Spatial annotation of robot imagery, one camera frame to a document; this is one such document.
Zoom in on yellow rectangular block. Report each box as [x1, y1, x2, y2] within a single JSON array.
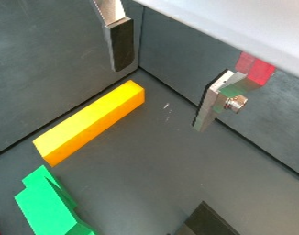
[[33, 80, 144, 167]]

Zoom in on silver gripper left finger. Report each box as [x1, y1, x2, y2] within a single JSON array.
[[90, 0, 134, 72]]

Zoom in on red block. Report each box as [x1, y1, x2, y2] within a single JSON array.
[[235, 52, 276, 86]]

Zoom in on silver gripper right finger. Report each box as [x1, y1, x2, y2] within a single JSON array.
[[192, 70, 260, 132]]

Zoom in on dark grey block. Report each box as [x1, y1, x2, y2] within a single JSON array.
[[173, 201, 240, 235]]

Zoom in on green stepped block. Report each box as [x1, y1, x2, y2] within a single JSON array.
[[14, 165, 97, 235]]

